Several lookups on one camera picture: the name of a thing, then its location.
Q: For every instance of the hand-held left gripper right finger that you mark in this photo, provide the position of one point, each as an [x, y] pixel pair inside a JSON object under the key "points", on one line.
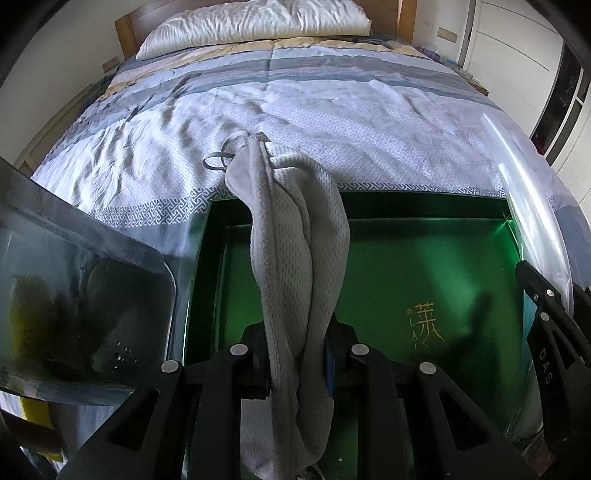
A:
{"points": [[328, 369]]}

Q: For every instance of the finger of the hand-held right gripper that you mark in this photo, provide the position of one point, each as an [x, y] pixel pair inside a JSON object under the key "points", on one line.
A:
{"points": [[540, 288]]}

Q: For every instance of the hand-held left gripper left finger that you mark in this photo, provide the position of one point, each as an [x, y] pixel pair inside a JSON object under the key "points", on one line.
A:
{"points": [[256, 360]]}

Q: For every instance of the grey towel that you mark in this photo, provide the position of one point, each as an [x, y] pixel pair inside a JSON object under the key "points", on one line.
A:
{"points": [[286, 277]]}

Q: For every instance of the green box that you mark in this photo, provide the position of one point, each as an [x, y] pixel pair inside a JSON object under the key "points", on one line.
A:
{"points": [[415, 258]]}

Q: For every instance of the clear plastic sheet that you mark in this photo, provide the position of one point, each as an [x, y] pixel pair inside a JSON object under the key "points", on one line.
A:
{"points": [[531, 198]]}

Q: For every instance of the dark transparent plastic lid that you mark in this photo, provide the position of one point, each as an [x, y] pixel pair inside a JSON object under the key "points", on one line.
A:
{"points": [[69, 240]]}

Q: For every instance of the white wardrobe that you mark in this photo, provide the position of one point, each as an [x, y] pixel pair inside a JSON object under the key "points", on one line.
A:
{"points": [[521, 55]]}

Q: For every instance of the striped bed quilt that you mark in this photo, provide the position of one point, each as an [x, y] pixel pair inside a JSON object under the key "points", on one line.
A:
{"points": [[323, 115]]}

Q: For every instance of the white pillow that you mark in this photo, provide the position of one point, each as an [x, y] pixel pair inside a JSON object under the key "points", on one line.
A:
{"points": [[332, 16], [207, 32]]}

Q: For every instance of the wooden headboard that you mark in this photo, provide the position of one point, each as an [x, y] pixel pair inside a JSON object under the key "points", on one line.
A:
{"points": [[127, 37]]}

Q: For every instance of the wall socket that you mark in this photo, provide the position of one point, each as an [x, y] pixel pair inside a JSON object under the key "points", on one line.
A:
{"points": [[111, 63], [445, 33]]}

